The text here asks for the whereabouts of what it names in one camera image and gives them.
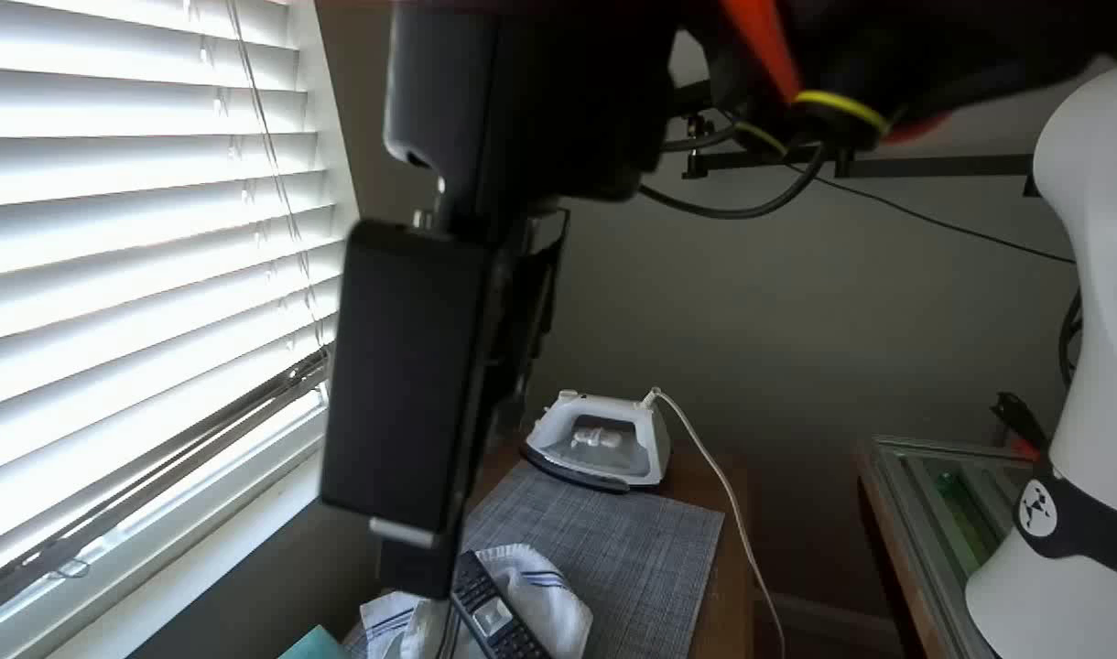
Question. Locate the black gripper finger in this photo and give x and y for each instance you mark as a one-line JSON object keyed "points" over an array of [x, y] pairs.
{"points": [[413, 335]]}

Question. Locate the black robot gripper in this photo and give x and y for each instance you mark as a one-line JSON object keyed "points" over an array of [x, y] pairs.
{"points": [[516, 102]]}

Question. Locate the black tv remote control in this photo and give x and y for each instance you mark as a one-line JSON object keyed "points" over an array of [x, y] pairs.
{"points": [[489, 617]]}

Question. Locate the light blue tissue box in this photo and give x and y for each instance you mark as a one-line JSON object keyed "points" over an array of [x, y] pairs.
{"points": [[317, 647]]}

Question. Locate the white clothes iron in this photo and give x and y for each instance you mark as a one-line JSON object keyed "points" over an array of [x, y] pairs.
{"points": [[602, 439]]}

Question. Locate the white towel with blue stripes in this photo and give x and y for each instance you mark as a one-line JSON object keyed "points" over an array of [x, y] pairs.
{"points": [[533, 587]]}

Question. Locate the grey grid cutting mat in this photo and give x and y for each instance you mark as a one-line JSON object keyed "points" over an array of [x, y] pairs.
{"points": [[640, 562]]}

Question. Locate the white window blinds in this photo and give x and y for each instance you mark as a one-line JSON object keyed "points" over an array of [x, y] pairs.
{"points": [[175, 210]]}

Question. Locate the wooden side table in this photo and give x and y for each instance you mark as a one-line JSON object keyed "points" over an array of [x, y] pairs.
{"points": [[726, 600]]}

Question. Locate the black camera mount rod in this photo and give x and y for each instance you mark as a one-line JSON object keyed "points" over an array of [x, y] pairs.
{"points": [[754, 146]]}

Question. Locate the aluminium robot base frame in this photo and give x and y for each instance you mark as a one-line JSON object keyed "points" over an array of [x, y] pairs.
{"points": [[934, 512]]}

